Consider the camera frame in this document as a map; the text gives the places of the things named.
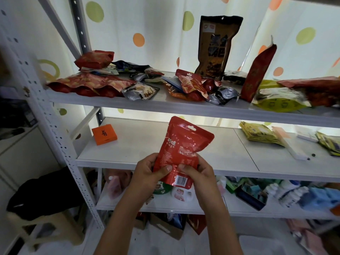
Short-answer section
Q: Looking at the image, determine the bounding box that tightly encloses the person's left hand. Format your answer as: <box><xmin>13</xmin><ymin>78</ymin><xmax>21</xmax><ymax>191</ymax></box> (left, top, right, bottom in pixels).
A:
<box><xmin>128</xmin><ymin>152</ymin><xmax>173</xmax><ymax>201</ymax></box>

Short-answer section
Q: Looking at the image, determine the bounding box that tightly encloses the person's right hand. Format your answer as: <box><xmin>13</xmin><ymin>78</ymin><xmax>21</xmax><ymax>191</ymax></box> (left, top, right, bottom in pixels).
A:
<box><xmin>178</xmin><ymin>154</ymin><xmax>224</xmax><ymax>208</ymax></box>

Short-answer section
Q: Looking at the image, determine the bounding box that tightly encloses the red snack pouch with barcode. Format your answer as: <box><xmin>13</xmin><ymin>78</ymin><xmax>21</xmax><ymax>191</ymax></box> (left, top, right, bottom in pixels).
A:
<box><xmin>153</xmin><ymin>116</ymin><xmax>215</xmax><ymax>189</ymax></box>

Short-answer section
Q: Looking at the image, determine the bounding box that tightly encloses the person's left forearm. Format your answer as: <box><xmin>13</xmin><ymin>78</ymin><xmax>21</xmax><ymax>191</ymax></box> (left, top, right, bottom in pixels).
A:
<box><xmin>94</xmin><ymin>187</ymin><xmax>153</xmax><ymax>255</ymax></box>

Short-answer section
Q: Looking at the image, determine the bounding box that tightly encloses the person's right forearm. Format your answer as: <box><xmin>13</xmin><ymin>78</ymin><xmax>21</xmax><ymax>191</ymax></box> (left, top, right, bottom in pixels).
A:
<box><xmin>197</xmin><ymin>200</ymin><xmax>244</xmax><ymax>255</ymax></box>

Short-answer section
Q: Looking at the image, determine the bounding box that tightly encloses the green round tub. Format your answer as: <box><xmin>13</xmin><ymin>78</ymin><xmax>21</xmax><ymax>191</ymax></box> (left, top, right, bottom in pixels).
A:
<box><xmin>153</xmin><ymin>181</ymin><xmax>174</xmax><ymax>195</ymax></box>

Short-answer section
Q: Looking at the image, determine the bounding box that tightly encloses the white bottle with face label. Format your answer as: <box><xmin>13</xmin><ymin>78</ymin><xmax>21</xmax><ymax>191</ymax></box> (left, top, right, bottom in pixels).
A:
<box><xmin>171</xmin><ymin>184</ymin><xmax>193</xmax><ymax>203</ymax></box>

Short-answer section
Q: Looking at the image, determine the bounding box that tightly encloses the pink plastic bag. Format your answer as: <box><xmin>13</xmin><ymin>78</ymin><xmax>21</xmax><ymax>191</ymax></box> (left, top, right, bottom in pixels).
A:
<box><xmin>103</xmin><ymin>169</ymin><xmax>133</xmax><ymax>200</ymax></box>

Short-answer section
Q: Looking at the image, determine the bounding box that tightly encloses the red paper bag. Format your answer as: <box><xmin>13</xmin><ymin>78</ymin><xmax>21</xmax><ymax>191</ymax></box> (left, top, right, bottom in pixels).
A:
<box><xmin>187</xmin><ymin>214</ymin><xmax>207</xmax><ymax>236</ymax></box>

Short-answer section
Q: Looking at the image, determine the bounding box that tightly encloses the brown cardboard box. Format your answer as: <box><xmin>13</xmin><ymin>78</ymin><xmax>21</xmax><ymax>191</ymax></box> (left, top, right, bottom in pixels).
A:
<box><xmin>149</xmin><ymin>213</ymin><xmax>187</xmax><ymax>241</ymax></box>

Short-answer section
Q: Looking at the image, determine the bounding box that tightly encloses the white metal shelf rack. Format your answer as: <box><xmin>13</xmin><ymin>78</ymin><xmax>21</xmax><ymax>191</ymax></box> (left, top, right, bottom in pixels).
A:
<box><xmin>0</xmin><ymin>0</ymin><xmax>340</xmax><ymax>255</ymax></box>

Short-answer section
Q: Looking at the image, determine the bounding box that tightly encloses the black open box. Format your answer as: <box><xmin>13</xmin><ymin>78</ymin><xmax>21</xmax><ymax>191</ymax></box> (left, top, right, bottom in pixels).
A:
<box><xmin>235</xmin><ymin>183</ymin><xmax>268</xmax><ymax>212</ymax></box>

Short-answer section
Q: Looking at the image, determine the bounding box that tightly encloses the orange square box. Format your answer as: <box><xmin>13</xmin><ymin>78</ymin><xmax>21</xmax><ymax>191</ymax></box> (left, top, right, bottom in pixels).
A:
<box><xmin>92</xmin><ymin>124</ymin><xmax>118</xmax><ymax>146</ymax></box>

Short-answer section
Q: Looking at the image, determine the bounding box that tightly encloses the yellow patterned packet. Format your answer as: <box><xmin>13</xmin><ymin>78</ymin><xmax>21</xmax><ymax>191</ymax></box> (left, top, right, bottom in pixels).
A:
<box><xmin>239</xmin><ymin>121</ymin><xmax>284</xmax><ymax>146</ymax></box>

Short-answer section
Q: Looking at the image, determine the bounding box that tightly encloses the blue and orange packet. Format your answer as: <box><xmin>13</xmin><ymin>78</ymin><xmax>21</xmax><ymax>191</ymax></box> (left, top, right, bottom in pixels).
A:
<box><xmin>162</xmin><ymin>76</ymin><xmax>197</xmax><ymax>102</ymax></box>

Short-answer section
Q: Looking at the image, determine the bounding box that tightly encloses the crumpled silver packet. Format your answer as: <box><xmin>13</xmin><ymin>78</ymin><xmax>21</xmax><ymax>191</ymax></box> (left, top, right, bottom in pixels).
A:
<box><xmin>207</xmin><ymin>87</ymin><xmax>240</xmax><ymax>106</ymax></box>

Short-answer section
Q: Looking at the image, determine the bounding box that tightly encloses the silver packet with food picture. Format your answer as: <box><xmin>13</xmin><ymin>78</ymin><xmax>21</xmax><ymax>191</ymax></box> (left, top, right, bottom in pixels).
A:
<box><xmin>122</xmin><ymin>82</ymin><xmax>160</xmax><ymax>101</ymax></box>

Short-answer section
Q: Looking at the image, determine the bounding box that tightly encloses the red pouch with white print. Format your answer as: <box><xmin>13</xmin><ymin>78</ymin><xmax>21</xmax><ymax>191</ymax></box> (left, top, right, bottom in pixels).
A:
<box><xmin>175</xmin><ymin>69</ymin><xmax>209</xmax><ymax>100</ymax></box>

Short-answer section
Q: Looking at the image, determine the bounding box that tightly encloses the small dark silver packet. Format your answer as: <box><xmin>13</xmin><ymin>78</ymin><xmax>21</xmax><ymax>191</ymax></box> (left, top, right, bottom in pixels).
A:
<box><xmin>130</xmin><ymin>67</ymin><xmax>165</xmax><ymax>83</ymax></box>

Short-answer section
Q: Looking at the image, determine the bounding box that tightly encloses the white plastic bottle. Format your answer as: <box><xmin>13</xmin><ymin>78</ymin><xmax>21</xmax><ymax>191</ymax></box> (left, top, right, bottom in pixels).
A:
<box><xmin>279</xmin><ymin>186</ymin><xmax>310</xmax><ymax>208</ymax></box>
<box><xmin>275</xmin><ymin>180</ymin><xmax>301</xmax><ymax>199</ymax></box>

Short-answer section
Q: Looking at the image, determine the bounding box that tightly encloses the black and white packet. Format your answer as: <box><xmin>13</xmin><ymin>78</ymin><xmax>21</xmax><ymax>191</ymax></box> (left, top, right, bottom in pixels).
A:
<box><xmin>223</xmin><ymin>70</ymin><xmax>249</xmax><ymax>86</ymax></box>

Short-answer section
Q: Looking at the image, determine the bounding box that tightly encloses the long white box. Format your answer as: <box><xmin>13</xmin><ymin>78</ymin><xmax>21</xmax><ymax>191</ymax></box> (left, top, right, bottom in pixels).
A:
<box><xmin>272</xmin><ymin>126</ymin><xmax>311</xmax><ymax>161</ymax></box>

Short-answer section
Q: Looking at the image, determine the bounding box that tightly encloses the dark blue packet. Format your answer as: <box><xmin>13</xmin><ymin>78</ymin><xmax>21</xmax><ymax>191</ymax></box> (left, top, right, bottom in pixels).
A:
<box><xmin>112</xmin><ymin>60</ymin><xmax>151</xmax><ymax>73</ymax></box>

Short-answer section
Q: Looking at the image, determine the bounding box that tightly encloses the yellow green pouch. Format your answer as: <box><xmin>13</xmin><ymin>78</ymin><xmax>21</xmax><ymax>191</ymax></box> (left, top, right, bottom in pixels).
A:
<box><xmin>252</xmin><ymin>80</ymin><xmax>312</xmax><ymax>113</ymax></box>

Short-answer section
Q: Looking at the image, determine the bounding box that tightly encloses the large flat red pouch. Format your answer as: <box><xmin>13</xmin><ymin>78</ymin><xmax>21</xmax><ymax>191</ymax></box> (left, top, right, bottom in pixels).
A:
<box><xmin>46</xmin><ymin>72</ymin><xmax>136</xmax><ymax>98</ymax></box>

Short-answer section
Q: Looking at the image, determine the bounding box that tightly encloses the white striped flat packet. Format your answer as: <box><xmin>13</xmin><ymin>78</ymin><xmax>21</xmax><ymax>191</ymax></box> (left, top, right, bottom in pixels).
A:
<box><xmin>81</xmin><ymin>65</ymin><xmax>119</xmax><ymax>76</ymax></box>

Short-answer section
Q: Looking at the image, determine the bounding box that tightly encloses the dark red standing pouch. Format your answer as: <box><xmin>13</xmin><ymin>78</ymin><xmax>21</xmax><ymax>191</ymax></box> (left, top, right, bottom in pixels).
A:
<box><xmin>240</xmin><ymin>36</ymin><xmax>277</xmax><ymax>103</ymax></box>

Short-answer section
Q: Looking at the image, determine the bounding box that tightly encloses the black cloth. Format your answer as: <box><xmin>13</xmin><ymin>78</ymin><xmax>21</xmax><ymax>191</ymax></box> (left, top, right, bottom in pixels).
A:
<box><xmin>6</xmin><ymin>167</ymin><xmax>86</xmax><ymax>221</ymax></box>

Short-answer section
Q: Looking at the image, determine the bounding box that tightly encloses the beige plastic stool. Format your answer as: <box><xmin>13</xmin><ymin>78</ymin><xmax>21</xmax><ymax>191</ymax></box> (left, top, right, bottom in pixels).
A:
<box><xmin>6</xmin><ymin>209</ymin><xmax>85</xmax><ymax>251</ymax></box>

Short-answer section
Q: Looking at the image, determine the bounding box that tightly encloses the small white flat box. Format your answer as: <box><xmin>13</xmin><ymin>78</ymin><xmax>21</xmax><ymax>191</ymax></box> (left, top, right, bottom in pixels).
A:
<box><xmin>296</xmin><ymin>129</ymin><xmax>319</xmax><ymax>143</ymax></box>

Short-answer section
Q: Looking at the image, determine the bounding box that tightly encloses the tall brown standing pouch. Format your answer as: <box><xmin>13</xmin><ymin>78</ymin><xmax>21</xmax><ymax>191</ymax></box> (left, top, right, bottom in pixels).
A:
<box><xmin>195</xmin><ymin>15</ymin><xmax>243</xmax><ymax>80</ymax></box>

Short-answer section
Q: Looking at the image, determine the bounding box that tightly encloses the small puffy red pouch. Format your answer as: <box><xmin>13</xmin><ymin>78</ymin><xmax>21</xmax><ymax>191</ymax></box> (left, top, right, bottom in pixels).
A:
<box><xmin>74</xmin><ymin>50</ymin><xmax>115</xmax><ymax>70</ymax></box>

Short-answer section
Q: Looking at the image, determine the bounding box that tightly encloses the blue folded cloth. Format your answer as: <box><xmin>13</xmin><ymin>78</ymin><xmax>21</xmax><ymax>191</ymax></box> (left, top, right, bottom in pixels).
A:
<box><xmin>299</xmin><ymin>187</ymin><xmax>340</xmax><ymax>212</ymax></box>

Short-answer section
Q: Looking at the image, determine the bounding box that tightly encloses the yellow green striped packet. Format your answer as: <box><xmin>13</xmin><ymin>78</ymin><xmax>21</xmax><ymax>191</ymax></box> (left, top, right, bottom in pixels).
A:
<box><xmin>315</xmin><ymin>131</ymin><xmax>340</xmax><ymax>157</ymax></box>

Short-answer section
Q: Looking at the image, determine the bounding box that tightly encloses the wide red foil pouch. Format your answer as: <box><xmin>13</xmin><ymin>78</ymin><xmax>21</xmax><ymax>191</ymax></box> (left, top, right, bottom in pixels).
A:
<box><xmin>277</xmin><ymin>76</ymin><xmax>340</xmax><ymax>107</ymax></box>

